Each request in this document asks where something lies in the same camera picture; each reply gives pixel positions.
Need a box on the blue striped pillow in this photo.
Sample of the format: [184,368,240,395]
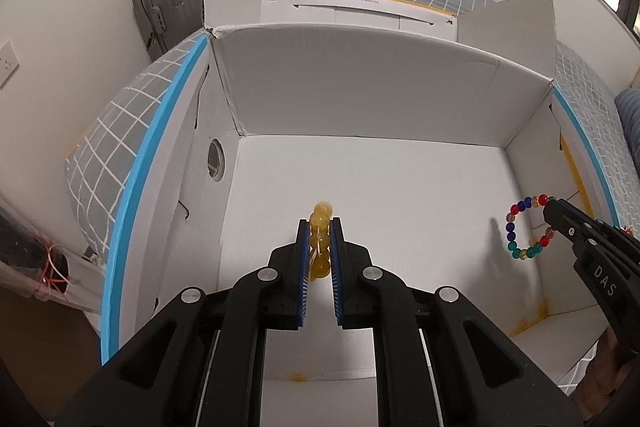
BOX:
[614,88,640,164]

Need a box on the right hand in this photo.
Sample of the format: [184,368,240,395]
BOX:
[570,326,636,421]

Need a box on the white wall socket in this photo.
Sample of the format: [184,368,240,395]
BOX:
[0,40,20,88]

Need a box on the blue camel cardboard box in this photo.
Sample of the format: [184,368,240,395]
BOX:
[98,0,624,427]

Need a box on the multicolour bead bracelet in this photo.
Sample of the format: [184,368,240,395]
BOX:
[504,193,558,261]

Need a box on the grey checked bed sheet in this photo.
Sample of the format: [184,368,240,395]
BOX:
[66,0,639,391]

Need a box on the yellow amber bead bracelet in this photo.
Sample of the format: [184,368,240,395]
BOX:
[307,200,334,283]

